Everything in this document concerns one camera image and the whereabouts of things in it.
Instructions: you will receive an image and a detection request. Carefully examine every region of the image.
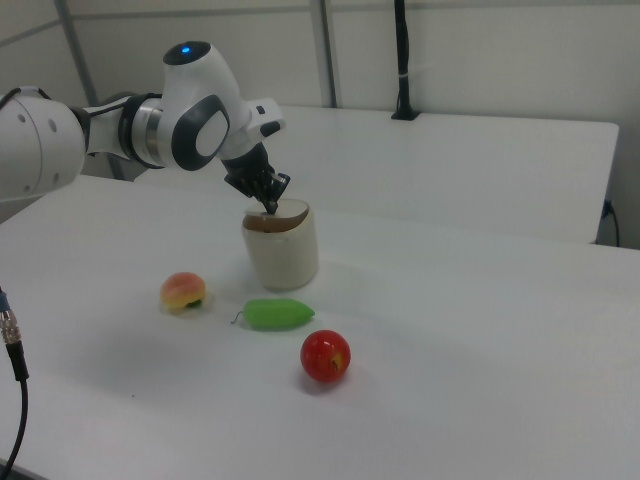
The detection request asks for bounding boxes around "grey partition frame post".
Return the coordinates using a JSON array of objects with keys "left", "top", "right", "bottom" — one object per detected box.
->
[
  {"left": 316, "top": 0, "right": 340, "bottom": 108},
  {"left": 58, "top": 0, "right": 103, "bottom": 109}
]

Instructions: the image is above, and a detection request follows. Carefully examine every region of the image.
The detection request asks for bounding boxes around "orange yellow toy peach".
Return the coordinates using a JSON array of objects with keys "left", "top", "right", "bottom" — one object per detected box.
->
[{"left": 159, "top": 271, "right": 207, "bottom": 317}]

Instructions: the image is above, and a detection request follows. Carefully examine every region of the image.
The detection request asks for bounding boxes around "red toy apple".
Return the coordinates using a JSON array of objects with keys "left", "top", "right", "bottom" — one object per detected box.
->
[{"left": 299, "top": 328, "right": 352, "bottom": 384}]

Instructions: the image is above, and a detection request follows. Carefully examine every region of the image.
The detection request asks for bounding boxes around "black cable with blue plug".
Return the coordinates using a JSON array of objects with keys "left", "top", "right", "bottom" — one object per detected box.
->
[{"left": 601, "top": 198, "right": 622, "bottom": 247}]

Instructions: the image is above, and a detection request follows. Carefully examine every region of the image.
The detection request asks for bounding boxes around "white ceramic cup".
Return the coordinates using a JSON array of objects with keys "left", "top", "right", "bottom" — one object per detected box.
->
[{"left": 242, "top": 199, "right": 320, "bottom": 293}]

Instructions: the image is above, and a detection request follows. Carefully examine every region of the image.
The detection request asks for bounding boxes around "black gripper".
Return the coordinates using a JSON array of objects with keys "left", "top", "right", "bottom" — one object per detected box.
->
[{"left": 219, "top": 144, "right": 292, "bottom": 218}]

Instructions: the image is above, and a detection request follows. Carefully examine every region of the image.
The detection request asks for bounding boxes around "black pole with base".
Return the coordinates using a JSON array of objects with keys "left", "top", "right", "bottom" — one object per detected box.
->
[{"left": 390, "top": 0, "right": 422, "bottom": 122}]

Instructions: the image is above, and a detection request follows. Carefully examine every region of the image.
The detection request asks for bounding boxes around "green toy cucumber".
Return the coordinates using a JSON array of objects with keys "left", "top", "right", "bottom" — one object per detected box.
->
[{"left": 230, "top": 297, "right": 317, "bottom": 333}]

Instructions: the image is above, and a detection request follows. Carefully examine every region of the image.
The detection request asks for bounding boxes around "black cable with metal connector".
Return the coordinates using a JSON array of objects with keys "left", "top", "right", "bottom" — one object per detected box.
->
[{"left": 0, "top": 286, "right": 30, "bottom": 469}]

